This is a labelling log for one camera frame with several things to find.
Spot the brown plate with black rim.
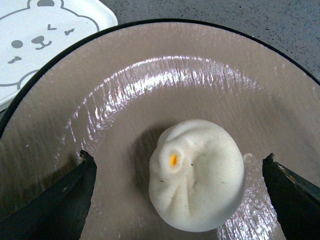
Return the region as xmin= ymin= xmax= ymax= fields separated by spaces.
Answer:
xmin=0 ymin=19 xmax=320 ymax=240

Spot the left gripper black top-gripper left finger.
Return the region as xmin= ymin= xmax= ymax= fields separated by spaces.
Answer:
xmin=0 ymin=150 xmax=97 ymax=240

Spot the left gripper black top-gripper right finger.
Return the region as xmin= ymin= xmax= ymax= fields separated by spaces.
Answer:
xmin=262 ymin=153 xmax=320 ymax=240

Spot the white steamed bun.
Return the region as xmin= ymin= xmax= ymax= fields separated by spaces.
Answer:
xmin=148 ymin=119 xmax=245 ymax=232

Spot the white bear-print tray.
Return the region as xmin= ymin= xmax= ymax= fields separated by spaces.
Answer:
xmin=0 ymin=0 xmax=118 ymax=111

